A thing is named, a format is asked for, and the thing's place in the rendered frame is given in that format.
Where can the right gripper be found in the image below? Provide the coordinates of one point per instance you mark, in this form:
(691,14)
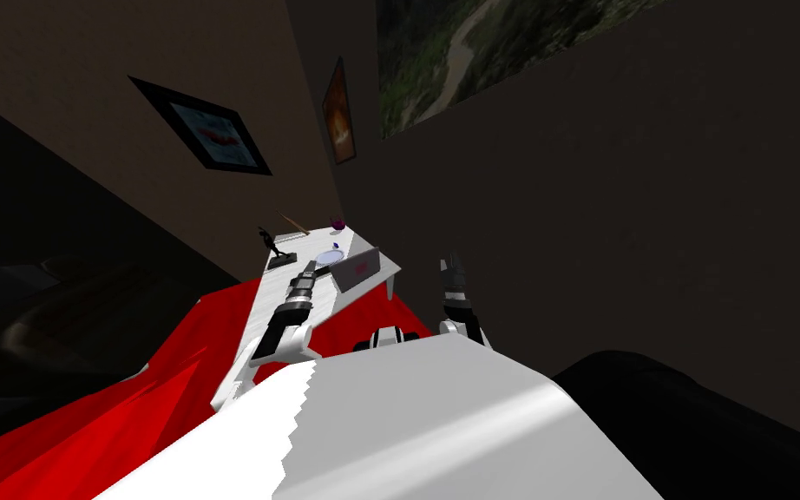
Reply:
(455,285)

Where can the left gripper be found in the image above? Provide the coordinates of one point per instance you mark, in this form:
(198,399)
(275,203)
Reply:
(303,281)

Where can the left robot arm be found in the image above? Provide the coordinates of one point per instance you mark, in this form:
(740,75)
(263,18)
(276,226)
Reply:
(282,332)

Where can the white table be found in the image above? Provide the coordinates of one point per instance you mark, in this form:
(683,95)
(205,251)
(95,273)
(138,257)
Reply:
(282,288)

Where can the pale blue plate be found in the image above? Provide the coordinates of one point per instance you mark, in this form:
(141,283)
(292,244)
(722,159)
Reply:
(330,257)

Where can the black figure statue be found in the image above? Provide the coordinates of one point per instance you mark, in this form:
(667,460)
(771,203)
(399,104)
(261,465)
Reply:
(276,253)

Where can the grey laptop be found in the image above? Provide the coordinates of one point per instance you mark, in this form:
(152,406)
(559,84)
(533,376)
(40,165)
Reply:
(358,271)

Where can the brown wooden bat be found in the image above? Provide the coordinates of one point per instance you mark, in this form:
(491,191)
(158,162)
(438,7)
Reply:
(294,223)

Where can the orange picture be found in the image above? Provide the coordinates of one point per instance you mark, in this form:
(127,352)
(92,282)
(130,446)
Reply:
(339,114)

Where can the black framed picture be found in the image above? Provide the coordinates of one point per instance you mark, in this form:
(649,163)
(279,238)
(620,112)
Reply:
(214,135)

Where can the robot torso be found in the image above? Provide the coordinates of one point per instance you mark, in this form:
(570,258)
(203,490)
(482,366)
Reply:
(407,430)

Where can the large landscape picture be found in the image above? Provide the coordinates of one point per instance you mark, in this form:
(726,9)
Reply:
(469,48)

